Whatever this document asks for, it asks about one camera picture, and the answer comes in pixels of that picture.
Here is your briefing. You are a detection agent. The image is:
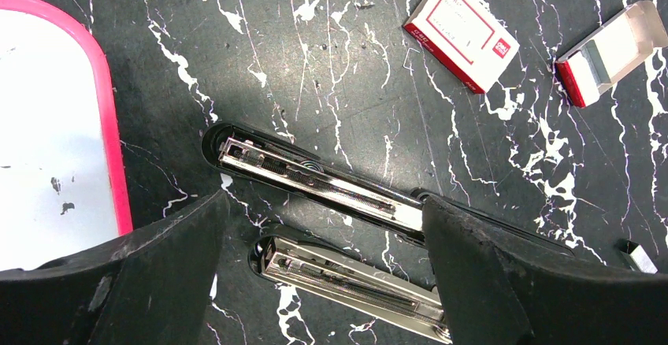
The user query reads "pink-framed whiteboard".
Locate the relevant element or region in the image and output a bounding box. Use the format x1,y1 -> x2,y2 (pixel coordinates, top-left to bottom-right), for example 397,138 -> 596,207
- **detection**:
1,0 -> 133,270

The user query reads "cardboard staple tray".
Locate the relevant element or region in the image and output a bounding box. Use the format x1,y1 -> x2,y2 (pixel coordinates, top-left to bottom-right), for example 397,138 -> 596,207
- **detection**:
555,0 -> 667,108

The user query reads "black stapler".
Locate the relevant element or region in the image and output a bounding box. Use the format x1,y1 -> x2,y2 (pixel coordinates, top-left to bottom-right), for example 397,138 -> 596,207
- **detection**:
200,121 -> 575,345

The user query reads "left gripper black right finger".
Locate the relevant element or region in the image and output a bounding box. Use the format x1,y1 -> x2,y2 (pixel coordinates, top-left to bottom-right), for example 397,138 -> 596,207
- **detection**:
422,195 -> 667,344

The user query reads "small red staple box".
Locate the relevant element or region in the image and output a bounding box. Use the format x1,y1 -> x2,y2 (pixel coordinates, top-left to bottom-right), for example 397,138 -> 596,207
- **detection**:
403,0 -> 519,94

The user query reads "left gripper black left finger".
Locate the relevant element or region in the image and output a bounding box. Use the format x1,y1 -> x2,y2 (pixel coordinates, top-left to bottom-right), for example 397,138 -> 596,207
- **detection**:
1,192 -> 230,344

